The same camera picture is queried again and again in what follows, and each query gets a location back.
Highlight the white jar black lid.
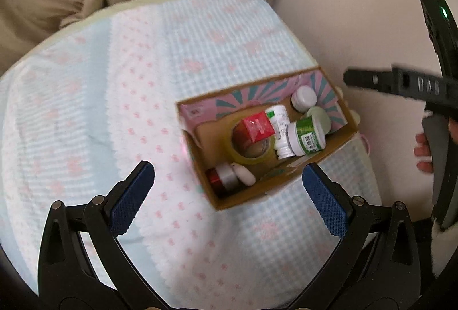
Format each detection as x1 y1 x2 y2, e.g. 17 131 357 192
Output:
291 86 317 113

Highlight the green jar white lid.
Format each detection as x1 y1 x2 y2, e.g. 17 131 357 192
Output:
287 116 326 157

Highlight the white pill bottle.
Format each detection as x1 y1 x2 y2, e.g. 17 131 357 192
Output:
265 105 295 160

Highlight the red rectangular box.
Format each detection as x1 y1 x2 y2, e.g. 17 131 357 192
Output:
239 112 275 144

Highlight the white earbud case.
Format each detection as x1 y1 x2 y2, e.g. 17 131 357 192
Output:
231 163 256 187

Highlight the pink cardboard box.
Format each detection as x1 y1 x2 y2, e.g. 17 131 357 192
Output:
176 67 357 210

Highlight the red jar silver lid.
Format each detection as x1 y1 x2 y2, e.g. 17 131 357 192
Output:
205 163 240 198

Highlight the person's right hand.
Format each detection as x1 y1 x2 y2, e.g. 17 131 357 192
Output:
414 119 458 174

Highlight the pale green round lid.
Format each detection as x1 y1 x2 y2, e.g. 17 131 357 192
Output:
305 106 332 135

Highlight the yellow tape roll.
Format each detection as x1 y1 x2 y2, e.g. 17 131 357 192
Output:
229 120 275 164

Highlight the blue checkered floral bedsheet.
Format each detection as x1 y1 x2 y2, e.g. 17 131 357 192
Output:
0 0 382 310

